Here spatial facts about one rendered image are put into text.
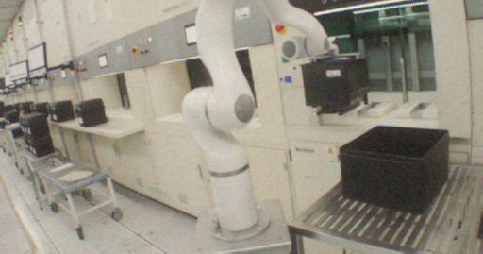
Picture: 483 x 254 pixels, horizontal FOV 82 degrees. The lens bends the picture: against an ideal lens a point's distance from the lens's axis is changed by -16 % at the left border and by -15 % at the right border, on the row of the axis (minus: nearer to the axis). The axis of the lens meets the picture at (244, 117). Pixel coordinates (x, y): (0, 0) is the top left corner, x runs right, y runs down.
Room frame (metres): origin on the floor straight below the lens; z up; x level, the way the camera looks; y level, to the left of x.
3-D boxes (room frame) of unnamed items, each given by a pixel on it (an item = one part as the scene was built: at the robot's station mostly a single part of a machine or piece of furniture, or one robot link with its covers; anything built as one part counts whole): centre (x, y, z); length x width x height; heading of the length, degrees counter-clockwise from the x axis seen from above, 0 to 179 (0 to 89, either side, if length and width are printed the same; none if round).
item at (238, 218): (0.89, 0.07, 0.85); 0.19 x 0.19 x 0.18
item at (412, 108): (1.39, -0.84, 0.89); 0.22 x 0.21 x 0.04; 134
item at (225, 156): (0.92, 0.09, 1.07); 0.19 x 0.12 x 0.24; 44
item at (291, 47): (1.19, -0.24, 1.25); 0.13 x 0.09 x 0.08; 134
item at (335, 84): (1.36, -0.42, 1.11); 0.24 x 0.20 x 0.32; 44
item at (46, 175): (2.76, 1.69, 0.24); 0.97 x 0.52 x 0.48; 47
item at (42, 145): (3.74, 2.64, 0.59); 0.30 x 0.28 x 0.26; 44
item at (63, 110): (4.10, 2.42, 0.93); 0.30 x 0.28 x 0.26; 47
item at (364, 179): (0.93, -0.46, 0.85); 0.28 x 0.28 x 0.17; 39
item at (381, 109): (1.58, -0.65, 0.89); 0.22 x 0.21 x 0.04; 134
